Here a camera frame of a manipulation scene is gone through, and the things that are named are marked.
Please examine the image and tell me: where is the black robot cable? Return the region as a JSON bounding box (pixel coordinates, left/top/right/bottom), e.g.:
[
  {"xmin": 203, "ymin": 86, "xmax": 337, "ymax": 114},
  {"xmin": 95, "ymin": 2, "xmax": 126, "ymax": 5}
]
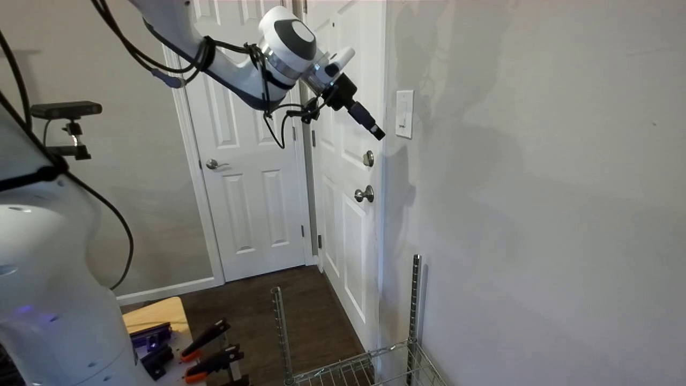
[{"xmin": 0, "ymin": 29, "xmax": 138, "ymax": 292}]

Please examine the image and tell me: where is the silver door knob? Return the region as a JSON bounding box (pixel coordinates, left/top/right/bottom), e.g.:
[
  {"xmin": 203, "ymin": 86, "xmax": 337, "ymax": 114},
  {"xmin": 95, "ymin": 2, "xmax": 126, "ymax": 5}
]
[{"xmin": 355, "ymin": 184, "xmax": 376, "ymax": 201}]

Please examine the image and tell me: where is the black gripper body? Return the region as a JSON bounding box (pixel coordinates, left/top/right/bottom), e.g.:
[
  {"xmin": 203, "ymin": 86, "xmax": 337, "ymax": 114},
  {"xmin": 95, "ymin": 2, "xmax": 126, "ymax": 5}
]
[{"xmin": 325, "ymin": 75, "xmax": 362, "ymax": 119}]

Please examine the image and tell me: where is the black orange clamp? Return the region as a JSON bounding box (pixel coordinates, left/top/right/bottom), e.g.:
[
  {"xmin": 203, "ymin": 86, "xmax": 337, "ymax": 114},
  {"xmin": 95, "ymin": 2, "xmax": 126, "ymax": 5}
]
[
  {"xmin": 184, "ymin": 346, "xmax": 249, "ymax": 386},
  {"xmin": 180, "ymin": 317, "xmax": 230, "ymax": 362}
]

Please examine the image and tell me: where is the black orange clamp upper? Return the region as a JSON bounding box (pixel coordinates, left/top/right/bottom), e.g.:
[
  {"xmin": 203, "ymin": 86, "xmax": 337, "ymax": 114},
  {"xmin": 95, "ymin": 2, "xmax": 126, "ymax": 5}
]
[{"xmin": 180, "ymin": 317, "xmax": 230, "ymax": 362}]

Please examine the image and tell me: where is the white interior closet door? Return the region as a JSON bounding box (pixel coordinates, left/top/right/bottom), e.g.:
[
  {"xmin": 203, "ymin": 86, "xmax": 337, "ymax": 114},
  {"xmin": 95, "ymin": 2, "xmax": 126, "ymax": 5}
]
[{"xmin": 161, "ymin": 0, "xmax": 317, "ymax": 284}]

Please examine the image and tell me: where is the white wall light switch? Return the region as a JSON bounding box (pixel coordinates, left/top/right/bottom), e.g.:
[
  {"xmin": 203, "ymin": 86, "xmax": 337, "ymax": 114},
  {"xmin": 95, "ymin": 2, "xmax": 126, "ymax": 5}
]
[{"xmin": 398, "ymin": 90, "xmax": 415, "ymax": 139}]

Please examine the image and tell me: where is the cardboard box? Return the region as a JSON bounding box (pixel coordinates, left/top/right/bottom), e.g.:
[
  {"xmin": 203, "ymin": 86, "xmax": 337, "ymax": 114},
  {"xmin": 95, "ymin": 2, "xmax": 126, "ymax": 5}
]
[{"xmin": 122, "ymin": 295, "xmax": 191, "ymax": 333}]

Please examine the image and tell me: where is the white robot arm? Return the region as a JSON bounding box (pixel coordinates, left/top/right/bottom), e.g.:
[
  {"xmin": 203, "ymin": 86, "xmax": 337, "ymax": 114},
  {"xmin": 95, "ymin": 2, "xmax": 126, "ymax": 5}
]
[{"xmin": 132, "ymin": 0, "xmax": 386, "ymax": 139}]

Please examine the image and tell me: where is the silver deadbolt lock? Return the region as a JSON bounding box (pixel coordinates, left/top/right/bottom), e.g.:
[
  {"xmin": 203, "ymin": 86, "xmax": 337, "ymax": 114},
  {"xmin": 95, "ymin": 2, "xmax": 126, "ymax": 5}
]
[{"xmin": 362, "ymin": 149, "xmax": 376, "ymax": 166}]

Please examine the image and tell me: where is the black orange clamp lower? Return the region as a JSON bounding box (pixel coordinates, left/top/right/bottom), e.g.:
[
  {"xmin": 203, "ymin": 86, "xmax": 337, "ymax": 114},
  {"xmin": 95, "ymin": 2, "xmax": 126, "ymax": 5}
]
[{"xmin": 184, "ymin": 346, "xmax": 249, "ymax": 386}]

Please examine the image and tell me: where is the white panel front door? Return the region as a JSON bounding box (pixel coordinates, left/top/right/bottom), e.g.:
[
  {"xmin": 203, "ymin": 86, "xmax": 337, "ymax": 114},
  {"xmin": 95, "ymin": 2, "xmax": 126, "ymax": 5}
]
[{"xmin": 305, "ymin": 0, "xmax": 384, "ymax": 349}]

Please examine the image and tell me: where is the metal wire shoe rack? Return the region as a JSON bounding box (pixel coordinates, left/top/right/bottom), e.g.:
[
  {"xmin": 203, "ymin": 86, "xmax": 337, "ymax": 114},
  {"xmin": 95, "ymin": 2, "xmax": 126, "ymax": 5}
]
[{"xmin": 269, "ymin": 252, "xmax": 460, "ymax": 386}]

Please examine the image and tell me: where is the black camera on stand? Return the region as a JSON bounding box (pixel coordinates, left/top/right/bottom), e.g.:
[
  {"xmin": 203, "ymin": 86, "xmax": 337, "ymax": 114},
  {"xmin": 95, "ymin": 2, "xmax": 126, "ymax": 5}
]
[{"xmin": 30, "ymin": 101, "xmax": 104, "ymax": 161}]

